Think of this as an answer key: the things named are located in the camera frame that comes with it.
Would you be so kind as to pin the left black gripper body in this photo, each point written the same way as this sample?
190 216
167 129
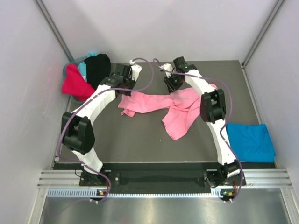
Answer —
129 84

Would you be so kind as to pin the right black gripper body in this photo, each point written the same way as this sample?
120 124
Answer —
173 82

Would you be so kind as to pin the pink t shirt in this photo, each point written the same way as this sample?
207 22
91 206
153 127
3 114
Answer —
183 109

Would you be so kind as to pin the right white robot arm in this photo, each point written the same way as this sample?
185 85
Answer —
212 111

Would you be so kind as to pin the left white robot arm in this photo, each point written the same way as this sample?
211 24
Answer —
79 136

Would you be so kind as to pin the black t shirt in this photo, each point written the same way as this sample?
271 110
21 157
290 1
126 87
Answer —
97 68

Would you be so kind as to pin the light blue t shirt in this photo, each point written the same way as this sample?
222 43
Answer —
82 66

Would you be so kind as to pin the red t shirt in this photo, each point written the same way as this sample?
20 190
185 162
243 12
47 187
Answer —
74 84

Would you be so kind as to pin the blue plastic basket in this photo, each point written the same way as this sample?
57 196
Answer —
75 62

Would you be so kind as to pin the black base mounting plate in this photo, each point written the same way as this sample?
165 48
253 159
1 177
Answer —
198 178

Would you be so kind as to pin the folded blue t shirt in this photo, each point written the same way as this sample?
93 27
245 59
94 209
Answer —
251 143

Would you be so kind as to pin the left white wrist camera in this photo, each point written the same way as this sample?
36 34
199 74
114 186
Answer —
136 69

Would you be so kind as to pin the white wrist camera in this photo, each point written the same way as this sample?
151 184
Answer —
167 68
136 69

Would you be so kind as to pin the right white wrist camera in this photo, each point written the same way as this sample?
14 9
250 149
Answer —
167 68

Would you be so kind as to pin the left aluminium corner post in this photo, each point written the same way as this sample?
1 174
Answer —
45 13

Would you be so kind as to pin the aluminium corner post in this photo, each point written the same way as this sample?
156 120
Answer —
45 13
262 33

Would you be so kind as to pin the aluminium front rail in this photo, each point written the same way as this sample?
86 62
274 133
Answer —
258 178

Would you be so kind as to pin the right aluminium corner post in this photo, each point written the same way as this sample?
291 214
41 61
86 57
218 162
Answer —
262 33

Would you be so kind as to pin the slotted grey cable duct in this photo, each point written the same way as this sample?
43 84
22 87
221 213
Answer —
97 193

